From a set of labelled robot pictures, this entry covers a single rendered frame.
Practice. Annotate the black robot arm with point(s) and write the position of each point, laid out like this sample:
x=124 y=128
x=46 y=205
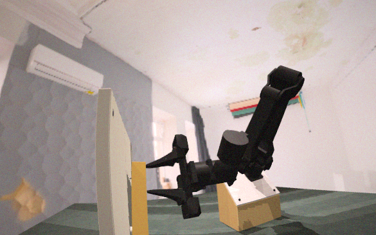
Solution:
x=251 y=152

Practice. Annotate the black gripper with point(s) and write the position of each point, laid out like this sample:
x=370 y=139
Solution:
x=197 y=174

